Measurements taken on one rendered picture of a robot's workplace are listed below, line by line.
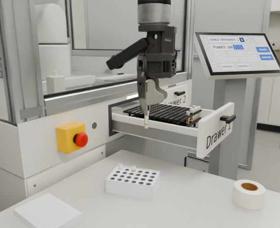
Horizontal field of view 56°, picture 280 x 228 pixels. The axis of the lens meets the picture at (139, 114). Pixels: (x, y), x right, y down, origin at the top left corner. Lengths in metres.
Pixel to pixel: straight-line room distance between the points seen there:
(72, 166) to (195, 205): 0.38
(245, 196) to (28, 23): 0.64
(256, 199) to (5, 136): 0.62
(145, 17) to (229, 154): 1.42
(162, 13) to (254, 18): 1.92
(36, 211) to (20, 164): 0.14
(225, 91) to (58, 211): 1.33
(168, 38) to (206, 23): 2.00
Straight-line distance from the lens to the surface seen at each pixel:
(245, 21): 2.50
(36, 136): 0.72
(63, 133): 0.73
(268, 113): 3.83
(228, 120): 0.82
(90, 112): 0.84
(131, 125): 0.87
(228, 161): 1.91
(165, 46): 0.61
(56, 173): 0.80
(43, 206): 0.66
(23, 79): 0.68
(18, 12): 0.68
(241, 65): 1.68
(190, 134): 0.77
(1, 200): 0.90
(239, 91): 1.80
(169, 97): 1.22
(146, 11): 0.61
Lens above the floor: 1.13
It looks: 15 degrees down
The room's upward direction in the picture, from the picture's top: straight up
